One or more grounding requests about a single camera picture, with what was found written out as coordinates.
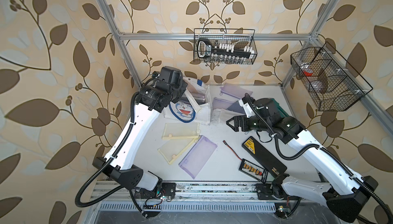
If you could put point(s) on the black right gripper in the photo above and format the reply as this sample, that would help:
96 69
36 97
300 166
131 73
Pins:
242 118

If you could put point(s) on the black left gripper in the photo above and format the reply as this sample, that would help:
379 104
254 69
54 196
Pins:
181 85

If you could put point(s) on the purple mesh pouch pile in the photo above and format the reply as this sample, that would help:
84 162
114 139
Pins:
198 156

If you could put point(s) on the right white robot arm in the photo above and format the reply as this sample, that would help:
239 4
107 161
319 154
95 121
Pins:
345 191

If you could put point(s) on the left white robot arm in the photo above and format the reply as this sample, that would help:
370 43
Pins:
118 163

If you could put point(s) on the blue-grey mesh pouch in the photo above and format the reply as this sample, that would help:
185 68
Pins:
235 107

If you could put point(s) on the white mesh pouch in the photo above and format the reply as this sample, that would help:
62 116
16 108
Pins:
220 116

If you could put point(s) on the purple mesh pouch near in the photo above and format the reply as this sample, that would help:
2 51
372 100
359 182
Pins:
222 104

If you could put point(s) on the white Doraemon canvas bag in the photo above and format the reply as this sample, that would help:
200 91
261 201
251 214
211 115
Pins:
195 105

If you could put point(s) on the yellow mesh pouch left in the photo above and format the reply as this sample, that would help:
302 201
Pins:
181 131

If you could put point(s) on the yellow mesh pouch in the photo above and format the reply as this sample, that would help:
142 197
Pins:
181 131
173 148

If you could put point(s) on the green plastic tool case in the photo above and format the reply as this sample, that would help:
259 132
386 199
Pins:
282 112

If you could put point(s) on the black box yellow label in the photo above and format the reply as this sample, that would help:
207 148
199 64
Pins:
264 157

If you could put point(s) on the black charger board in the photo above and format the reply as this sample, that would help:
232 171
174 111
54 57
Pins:
250 169

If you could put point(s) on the black wire basket back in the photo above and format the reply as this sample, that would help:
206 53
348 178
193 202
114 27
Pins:
224 45

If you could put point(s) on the black wire basket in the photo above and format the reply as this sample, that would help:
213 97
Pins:
224 45
333 83

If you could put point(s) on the black wire basket right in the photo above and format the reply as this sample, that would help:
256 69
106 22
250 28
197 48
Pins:
333 83

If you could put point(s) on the aluminium frame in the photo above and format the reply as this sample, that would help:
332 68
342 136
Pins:
325 160

